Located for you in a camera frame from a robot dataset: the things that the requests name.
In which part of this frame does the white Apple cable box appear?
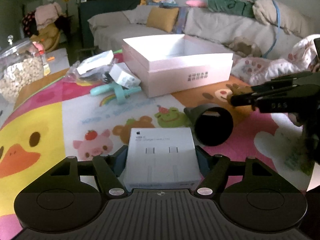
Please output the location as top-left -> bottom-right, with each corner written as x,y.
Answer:
123,127 -> 201,191

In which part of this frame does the yellow rocking toy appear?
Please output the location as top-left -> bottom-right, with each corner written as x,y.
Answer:
30,23 -> 61,53

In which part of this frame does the grey covered sofa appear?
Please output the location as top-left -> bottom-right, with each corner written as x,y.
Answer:
94,5 -> 301,59

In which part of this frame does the beige rolled blanket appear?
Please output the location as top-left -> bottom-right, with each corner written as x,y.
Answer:
252,0 -> 315,38

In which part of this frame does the colourful cartoon play mat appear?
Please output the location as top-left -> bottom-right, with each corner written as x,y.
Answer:
1,80 -> 313,239

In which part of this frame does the yellow cushion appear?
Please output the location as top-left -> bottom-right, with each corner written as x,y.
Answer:
146,7 -> 179,33

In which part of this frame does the pink patterned blanket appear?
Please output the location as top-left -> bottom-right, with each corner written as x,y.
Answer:
231,34 -> 319,86

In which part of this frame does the pink clothes pile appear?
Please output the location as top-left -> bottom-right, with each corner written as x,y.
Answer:
35,2 -> 63,30

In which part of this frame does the dark cabinet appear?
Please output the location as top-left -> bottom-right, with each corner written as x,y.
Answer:
78,0 -> 140,48

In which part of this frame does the green clothing on sofa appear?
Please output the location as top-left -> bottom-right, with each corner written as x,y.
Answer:
207,0 -> 256,18

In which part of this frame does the small white product box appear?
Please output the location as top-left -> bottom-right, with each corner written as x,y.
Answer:
109,62 -> 141,89

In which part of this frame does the teal plastic handle tool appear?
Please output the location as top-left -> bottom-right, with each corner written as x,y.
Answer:
90,82 -> 142,104

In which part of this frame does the pink open cardboard box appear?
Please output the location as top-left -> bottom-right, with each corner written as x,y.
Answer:
123,34 -> 233,98

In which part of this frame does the clear plastic bag with items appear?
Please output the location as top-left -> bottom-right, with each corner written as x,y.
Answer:
63,50 -> 116,86

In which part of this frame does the glass jar of snacks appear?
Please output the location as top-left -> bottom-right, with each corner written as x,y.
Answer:
1,35 -> 44,103

